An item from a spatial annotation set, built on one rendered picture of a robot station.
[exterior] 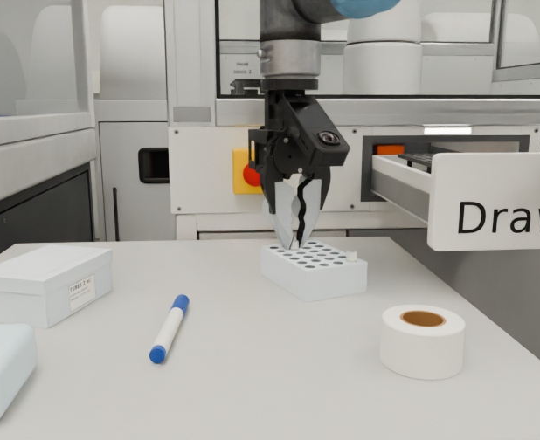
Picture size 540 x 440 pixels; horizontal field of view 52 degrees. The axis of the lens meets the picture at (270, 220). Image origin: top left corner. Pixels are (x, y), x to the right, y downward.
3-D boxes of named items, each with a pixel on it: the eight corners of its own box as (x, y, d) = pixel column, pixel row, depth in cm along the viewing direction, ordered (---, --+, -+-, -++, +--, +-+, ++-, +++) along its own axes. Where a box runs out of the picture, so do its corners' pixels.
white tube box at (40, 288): (47, 329, 55) (43, 280, 54) (-25, 320, 58) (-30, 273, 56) (114, 289, 67) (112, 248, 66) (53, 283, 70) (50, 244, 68)
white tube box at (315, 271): (366, 292, 66) (367, 262, 66) (305, 303, 63) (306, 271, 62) (315, 265, 77) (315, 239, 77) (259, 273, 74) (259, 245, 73)
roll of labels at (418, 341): (411, 338, 53) (413, 299, 53) (478, 363, 48) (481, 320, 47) (363, 358, 49) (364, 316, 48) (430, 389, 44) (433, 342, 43)
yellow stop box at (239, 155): (278, 195, 88) (278, 149, 87) (232, 195, 88) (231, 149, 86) (274, 189, 93) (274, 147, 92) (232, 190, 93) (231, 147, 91)
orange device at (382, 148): (404, 168, 131) (405, 145, 130) (358, 169, 130) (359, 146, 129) (398, 167, 135) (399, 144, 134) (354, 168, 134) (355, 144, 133)
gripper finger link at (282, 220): (273, 241, 75) (276, 174, 74) (294, 250, 70) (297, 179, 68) (252, 242, 74) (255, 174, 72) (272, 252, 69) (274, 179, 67)
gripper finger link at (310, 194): (301, 237, 77) (299, 171, 75) (322, 246, 72) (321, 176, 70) (281, 240, 76) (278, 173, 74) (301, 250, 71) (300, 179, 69)
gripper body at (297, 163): (296, 170, 77) (297, 81, 74) (328, 177, 69) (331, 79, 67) (245, 173, 74) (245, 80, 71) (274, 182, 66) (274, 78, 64)
